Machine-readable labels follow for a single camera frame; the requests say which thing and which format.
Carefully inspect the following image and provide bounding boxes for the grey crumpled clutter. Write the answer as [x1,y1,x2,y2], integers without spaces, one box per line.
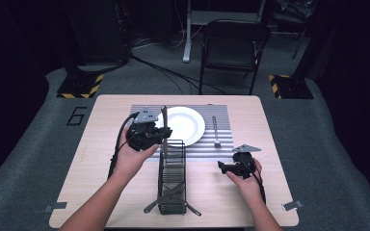
[277,0,318,19]

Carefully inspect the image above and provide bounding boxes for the black stand base striped edge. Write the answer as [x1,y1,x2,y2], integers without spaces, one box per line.
[56,71,105,99]
[268,74,315,100]

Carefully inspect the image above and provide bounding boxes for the person's right hand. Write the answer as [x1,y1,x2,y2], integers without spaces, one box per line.
[225,158,264,200]

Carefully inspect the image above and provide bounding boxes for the grey tape strip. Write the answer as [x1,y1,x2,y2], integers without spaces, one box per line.
[43,201,68,214]
[282,200,304,212]

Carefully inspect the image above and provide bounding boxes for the metal table knife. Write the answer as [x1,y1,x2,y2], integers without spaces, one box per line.
[160,105,170,162]

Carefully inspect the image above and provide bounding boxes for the right hand-held gripper cable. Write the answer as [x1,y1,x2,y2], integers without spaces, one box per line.
[237,156,268,205]

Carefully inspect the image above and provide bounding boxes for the black cabinet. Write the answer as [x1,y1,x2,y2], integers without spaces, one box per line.
[61,0,133,65]

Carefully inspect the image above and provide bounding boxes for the white desk frame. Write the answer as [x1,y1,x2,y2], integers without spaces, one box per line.
[182,0,268,64]

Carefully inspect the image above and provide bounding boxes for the metal fork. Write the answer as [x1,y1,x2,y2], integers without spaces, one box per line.
[211,115,223,149]

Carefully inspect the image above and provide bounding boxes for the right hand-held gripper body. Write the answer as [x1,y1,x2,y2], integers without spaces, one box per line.
[231,143,262,180]

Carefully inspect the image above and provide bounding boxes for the black folding chair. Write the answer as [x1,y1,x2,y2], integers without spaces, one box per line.
[198,18,273,96]

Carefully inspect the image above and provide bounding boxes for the hand-held gripper cable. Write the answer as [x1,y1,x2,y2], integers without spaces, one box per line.
[107,111,141,181]
[237,156,268,205]

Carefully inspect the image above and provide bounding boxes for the white round plate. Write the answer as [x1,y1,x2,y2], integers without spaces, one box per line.
[156,106,206,148]

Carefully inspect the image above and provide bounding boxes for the left hand-held gripper cable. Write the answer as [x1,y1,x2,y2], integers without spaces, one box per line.
[107,111,141,181]

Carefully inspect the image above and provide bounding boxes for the grey metal cutlery piece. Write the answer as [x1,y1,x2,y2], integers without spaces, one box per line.
[163,185,203,218]
[143,182,186,215]

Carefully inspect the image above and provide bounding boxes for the black tape floor marking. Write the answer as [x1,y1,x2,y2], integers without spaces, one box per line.
[66,106,88,127]

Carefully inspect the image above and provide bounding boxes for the striped woven placemat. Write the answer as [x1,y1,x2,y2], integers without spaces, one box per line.
[128,104,234,160]

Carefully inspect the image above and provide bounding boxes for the person's left hand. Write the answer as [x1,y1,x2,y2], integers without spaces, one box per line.
[113,125,160,186]

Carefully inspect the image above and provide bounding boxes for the black floor cable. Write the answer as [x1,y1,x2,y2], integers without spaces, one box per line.
[128,53,227,96]

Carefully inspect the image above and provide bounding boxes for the black wire cutlery rack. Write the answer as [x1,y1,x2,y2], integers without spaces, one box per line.
[157,139,188,216]

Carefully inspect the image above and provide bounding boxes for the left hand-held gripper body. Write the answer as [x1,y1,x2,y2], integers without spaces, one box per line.
[125,108,166,152]

